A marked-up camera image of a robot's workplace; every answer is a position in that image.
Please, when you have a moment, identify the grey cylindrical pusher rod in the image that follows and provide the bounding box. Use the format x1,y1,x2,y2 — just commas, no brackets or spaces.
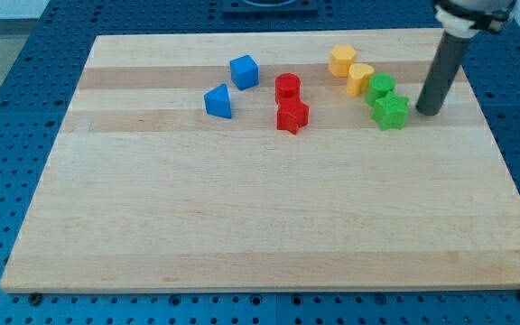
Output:
416,31,471,116

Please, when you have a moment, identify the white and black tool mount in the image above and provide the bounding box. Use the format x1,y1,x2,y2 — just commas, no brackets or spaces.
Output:
432,0,518,39

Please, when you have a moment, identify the green star block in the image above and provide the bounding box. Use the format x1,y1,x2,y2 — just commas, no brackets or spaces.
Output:
371,91,409,131

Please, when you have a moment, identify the red star block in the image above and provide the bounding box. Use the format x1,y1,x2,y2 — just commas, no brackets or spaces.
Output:
276,97,310,135

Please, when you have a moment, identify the green cylinder block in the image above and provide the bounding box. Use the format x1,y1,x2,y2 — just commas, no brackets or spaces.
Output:
366,72,396,107

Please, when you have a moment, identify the yellow heart block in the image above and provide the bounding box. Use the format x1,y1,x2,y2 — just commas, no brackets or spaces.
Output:
346,63,375,97

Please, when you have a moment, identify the yellow hexagon block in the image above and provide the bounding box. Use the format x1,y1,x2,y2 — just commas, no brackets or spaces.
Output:
329,44,357,77

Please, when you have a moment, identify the red cylinder block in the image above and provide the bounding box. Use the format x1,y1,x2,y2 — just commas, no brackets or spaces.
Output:
274,73,302,104

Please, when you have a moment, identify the blue cube block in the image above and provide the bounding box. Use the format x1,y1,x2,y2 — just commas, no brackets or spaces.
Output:
229,55,259,90

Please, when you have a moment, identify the blue triangle block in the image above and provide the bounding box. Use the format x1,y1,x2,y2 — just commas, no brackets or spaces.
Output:
204,84,232,119

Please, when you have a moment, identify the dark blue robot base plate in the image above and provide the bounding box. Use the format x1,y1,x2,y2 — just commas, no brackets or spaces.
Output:
220,0,320,15

